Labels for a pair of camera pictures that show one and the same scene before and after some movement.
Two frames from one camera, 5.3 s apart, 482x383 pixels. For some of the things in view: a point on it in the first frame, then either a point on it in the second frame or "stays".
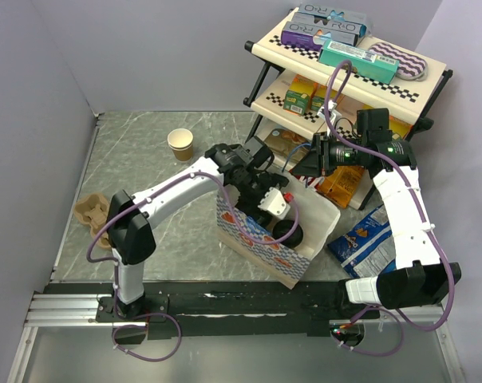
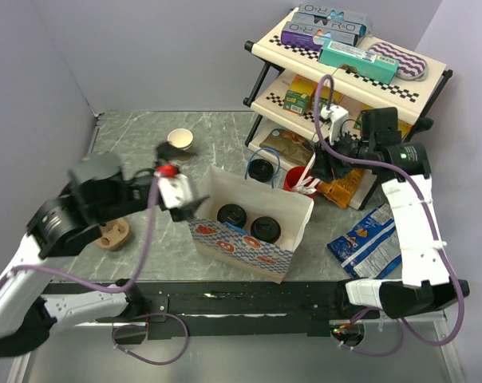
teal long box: [375, 67] stays
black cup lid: [282, 227] to [266, 229]
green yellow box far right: [400, 129] stays
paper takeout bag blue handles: [316, 214] to [241, 250]
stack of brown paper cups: [180, 140] stays
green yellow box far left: [298, 96] stays
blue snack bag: [368, 250] stays
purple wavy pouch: [411, 65] stays
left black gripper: [245, 204] to [188, 208]
